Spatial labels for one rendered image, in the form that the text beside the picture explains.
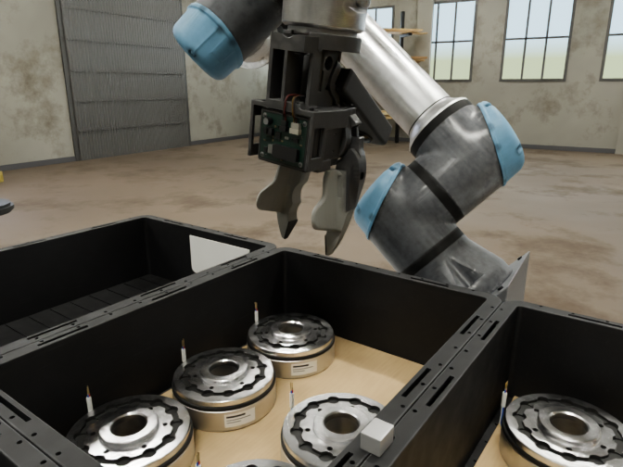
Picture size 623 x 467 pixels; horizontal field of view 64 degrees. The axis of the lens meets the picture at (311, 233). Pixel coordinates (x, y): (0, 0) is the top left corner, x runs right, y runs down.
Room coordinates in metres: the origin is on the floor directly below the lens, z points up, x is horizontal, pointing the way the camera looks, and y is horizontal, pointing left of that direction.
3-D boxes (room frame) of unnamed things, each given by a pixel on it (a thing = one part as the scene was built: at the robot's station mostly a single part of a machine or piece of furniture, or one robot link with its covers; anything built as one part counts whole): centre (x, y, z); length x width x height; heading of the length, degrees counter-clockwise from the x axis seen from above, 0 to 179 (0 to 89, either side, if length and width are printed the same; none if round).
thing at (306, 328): (0.54, 0.02, 0.86); 0.05 x 0.05 x 0.01
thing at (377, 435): (0.26, -0.04, 0.94); 0.02 x 0.01 x 0.01; 144
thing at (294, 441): (0.36, -0.03, 0.86); 0.10 x 0.10 x 0.01
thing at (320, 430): (0.36, -0.03, 0.86); 0.05 x 0.05 x 0.01
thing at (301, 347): (0.54, 0.02, 0.86); 0.10 x 0.10 x 0.01
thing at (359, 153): (0.49, -0.03, 1.06); 0.05 x 0.02 x 0.09; 54
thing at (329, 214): (0.48, -0.02, 1.02); 0.06 x 0.03 x 0.09; 144
